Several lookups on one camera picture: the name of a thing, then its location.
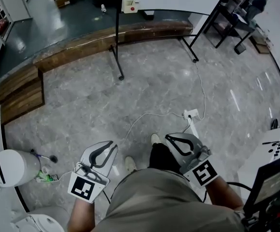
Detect white door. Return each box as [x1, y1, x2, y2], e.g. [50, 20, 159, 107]
[0, 0, 32, 23]

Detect person's right forearm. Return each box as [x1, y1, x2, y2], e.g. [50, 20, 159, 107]
[204, 175, 245, 212]

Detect person's left pale shoe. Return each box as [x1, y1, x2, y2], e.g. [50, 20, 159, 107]
[125, 156, 138, 175]

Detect cream plastic holder box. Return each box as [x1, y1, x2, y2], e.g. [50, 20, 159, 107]
[122, 0, 140, 15]

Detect white round appliance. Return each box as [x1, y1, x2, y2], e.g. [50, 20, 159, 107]
[9, 206, 71, 232]

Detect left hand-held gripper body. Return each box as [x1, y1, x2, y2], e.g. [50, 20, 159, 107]
[67, 162, 111, 204]

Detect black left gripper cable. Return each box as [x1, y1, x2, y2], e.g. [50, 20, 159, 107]
[102, 190, 112, 204]

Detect wooden steps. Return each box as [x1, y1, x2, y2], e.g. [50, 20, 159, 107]
[0, 65, 45, 126]

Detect person's left forearm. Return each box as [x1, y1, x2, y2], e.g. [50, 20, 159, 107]
[67, 197, 96, 232]

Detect person's black trousers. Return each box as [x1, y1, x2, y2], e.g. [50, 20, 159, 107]
[149, 143, 182, 175]

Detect long wooden floor kerb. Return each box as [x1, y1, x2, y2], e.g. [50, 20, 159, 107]
[32, 20, 194, 73]

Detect white side table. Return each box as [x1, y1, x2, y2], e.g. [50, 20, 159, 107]
[237, 127, 280, 201]

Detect person's right pale shoe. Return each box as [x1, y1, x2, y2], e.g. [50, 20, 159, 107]
[151, 133, 162, 145]

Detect white power strip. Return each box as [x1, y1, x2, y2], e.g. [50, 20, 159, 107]
[183, 108, 200, 120]

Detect person's beige shirt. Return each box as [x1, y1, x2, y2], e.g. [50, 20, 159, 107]
[91, 168, 246, 232]

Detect black wire mesh bin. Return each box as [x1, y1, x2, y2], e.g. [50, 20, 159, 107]
[234, 42, 248, 56]

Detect black frame table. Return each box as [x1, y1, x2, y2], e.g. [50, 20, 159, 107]
[204, 0, 262, 49]

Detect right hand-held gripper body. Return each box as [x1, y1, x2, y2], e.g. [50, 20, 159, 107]
[180, 146, 220, 187]

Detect purple handled black tool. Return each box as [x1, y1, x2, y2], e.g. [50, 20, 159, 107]
[30, 149, 59, 164]

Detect black monitor screen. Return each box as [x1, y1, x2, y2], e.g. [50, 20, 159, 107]
[243, 150, 280, 218]

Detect person's pale shoe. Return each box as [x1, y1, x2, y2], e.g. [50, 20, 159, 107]
[125, 156, 138, 175]
[151, 133, 162, 145]

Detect white cylindrical appliance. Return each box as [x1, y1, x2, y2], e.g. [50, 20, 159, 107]
[0, 149, 42, 188]

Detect green plastic bottle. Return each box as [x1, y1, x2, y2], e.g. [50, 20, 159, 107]
[35, 167, 53, 183]

